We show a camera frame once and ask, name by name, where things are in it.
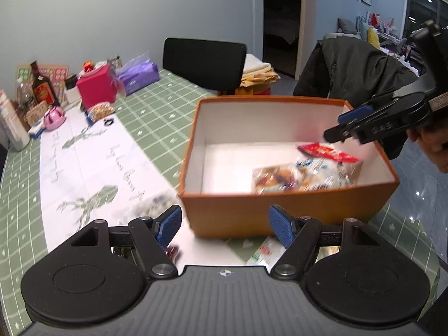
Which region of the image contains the red snack packet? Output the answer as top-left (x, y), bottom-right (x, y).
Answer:
top-left (297, 143), bottom-right (359, 163)

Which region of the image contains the yellow waffle biscuit packet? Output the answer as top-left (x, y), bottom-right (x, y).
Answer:
top-left (296, 158), bottom-right (363, 191)

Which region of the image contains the clear pastry snack packet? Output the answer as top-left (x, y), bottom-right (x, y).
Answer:
top-left (252, 164), bottom-right (304, 194)

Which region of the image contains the person right hand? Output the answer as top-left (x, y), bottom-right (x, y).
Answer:
top-left (406, 114), bottom-right (448, 174)

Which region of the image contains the black jacket on chair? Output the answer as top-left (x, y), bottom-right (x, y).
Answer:
top-left (293, 36), bottom-right (421, 160)

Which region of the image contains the orange cardboard box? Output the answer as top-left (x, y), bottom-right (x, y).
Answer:
top-left (179, 96), bottom-right (399, 238)

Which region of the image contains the folded towels stack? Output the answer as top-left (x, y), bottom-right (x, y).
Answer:
top-left (240, 53), bottom-right (279, 88)

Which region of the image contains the red stool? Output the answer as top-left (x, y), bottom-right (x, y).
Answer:
top-left (235, 84), bottom-right (270, 95)

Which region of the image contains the green checked tablecloth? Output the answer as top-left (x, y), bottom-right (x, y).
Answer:
top-left (1, 71), bottom-right (447, 335)

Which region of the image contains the black binder clip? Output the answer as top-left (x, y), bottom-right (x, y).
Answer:
top-left (103, 118), bottom-right (114, 127)

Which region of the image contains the small nut snack bag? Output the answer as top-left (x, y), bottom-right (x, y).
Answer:
top-left (86, 102), bottom-right (115, 124)

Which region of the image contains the black chair right side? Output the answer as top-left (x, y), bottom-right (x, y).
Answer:
top-left (162, 37), bottom-right (247, 95)

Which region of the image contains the pink round container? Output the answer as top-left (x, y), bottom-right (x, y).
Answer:
top-left (43, 106), bottom-right (66, 131)

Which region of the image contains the magenta tissue box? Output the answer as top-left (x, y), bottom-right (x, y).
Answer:
top-left (77, 64), bottom-right (117, 109)

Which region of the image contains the purple tissue pack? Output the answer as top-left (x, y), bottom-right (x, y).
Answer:
top-left (115, 52), bottom-right (160, 95)

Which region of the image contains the white pink bottle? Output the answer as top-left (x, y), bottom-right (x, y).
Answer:
top-left (0, 90), bottom-right (30, 152)

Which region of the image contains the dark brown glass bottle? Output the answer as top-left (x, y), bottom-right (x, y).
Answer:
top-left (30, 61), bottom-right (60, 106)

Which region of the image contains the colourful board game box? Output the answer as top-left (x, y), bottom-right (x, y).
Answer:
top-left (16, 64), bottom-right (69, 106)

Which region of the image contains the clear plastic bottle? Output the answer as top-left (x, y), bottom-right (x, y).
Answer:
top-left (17, 77), bottom-right (34, 111)

